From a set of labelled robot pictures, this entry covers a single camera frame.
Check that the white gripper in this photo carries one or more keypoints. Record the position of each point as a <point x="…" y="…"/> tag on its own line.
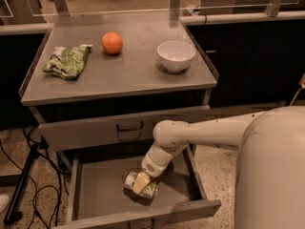
<point x="152" y="168"/>

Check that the white green 7up can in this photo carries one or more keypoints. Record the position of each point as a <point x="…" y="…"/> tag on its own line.
<point x="149" y="192"/>

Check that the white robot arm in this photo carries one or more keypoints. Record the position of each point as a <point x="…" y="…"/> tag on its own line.
<point x="270" y="167"/>

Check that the grey open middle drawer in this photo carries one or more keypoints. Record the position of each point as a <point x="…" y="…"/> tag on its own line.
<point x="99" y="200"/>

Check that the grey top drawer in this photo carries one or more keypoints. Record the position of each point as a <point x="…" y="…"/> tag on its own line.
<point x="91" y="132"/>

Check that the grey drawer cabinet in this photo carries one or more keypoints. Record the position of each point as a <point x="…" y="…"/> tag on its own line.
<point x="130" y="82"/>

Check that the black floor stand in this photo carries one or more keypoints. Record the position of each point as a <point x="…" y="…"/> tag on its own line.
<point x="12" y="214"/>

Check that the white bowl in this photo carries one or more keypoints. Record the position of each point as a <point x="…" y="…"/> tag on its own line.
<point x="176" y="56"/>

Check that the green chip bag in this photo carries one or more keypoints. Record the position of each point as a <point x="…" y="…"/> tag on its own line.
<point x="67" y="63"/>

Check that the orange fruit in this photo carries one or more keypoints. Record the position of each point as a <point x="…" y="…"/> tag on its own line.
<point x="112" y="42"/>

